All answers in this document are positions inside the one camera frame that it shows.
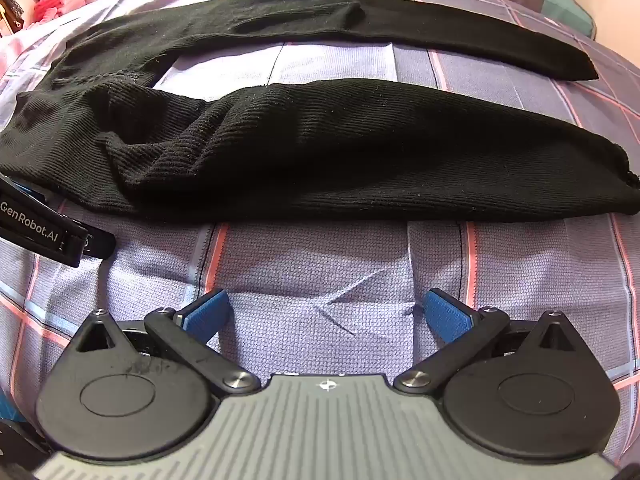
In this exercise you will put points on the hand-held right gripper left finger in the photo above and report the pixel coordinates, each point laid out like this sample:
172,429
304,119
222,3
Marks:
209,316

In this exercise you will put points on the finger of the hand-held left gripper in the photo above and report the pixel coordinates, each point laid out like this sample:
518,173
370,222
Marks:
100,246

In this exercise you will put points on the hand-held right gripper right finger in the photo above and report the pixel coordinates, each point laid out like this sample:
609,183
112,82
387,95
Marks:
447,317

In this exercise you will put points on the black knit pants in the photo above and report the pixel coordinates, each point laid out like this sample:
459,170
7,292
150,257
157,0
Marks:
310,160

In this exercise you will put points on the plaid bed sheet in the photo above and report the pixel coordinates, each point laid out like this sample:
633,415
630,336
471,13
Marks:
310,270

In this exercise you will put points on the stack of pink folded clothes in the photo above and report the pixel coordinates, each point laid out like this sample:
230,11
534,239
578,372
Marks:
60,7

